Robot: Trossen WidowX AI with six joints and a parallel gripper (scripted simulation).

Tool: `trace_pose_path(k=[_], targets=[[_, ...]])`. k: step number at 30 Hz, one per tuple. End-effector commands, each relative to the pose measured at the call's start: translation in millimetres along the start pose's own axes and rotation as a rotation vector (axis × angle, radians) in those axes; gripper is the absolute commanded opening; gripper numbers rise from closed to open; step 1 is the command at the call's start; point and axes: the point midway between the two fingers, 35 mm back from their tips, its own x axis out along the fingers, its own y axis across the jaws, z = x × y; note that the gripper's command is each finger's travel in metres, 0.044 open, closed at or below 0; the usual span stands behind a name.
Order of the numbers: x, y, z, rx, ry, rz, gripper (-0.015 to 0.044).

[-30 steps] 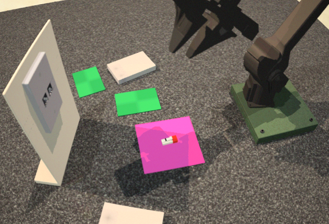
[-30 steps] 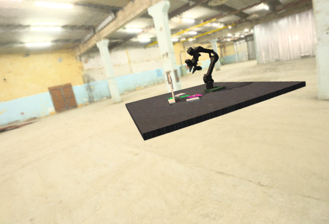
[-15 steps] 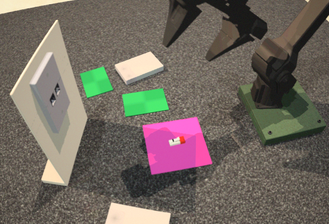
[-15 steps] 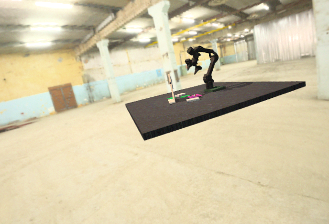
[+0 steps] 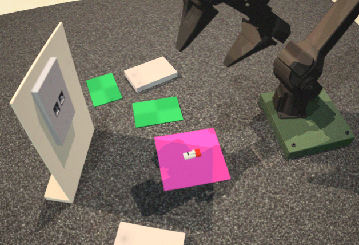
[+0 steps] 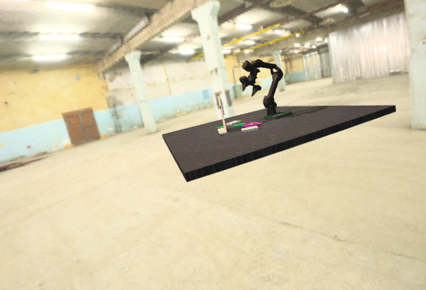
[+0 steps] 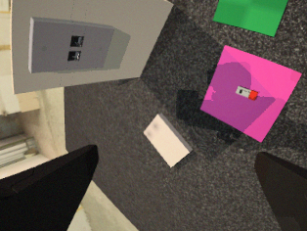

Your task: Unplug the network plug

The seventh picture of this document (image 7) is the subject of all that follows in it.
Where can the pink flat square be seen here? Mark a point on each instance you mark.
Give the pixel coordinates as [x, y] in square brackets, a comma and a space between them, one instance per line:
[273, 83]

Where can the green flat rectangular mat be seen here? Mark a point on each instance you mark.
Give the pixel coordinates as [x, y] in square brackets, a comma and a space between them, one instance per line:
[261, 16]

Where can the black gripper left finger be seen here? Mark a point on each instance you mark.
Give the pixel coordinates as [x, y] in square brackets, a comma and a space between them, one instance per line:
[46, 197]

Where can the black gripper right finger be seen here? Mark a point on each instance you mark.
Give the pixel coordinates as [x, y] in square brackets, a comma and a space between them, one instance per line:
[285, 186]

